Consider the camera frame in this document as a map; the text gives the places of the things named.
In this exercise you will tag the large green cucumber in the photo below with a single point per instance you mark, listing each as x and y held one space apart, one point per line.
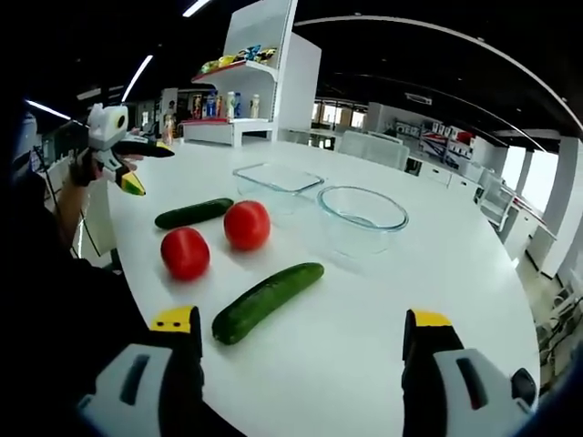
266 304

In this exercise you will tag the round glass storage container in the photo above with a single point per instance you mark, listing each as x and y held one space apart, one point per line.
362 218

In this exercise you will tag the white display shelf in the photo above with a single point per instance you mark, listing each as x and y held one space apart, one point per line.
259 86

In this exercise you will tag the rectangular glass storage container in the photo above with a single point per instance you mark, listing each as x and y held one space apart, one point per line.
278 182

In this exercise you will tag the red tomato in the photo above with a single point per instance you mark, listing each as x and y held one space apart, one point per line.
247 225
185 253

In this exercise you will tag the row of bottles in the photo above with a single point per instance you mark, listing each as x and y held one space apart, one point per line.
223 105

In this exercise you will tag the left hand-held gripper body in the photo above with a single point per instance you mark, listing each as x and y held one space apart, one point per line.
105 129

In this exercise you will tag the small green cucumber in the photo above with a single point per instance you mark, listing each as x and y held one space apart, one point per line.
193 212

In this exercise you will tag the row of snack packets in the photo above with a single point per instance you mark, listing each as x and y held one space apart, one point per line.
239 57

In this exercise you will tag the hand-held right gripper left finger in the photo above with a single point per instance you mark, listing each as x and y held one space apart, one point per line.
136 382

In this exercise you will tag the person's left hand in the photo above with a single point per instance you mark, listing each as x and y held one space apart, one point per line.
84 166

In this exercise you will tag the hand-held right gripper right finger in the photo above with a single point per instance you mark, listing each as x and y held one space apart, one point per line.
460 382

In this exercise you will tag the white table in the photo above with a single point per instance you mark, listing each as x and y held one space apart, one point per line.
364 318

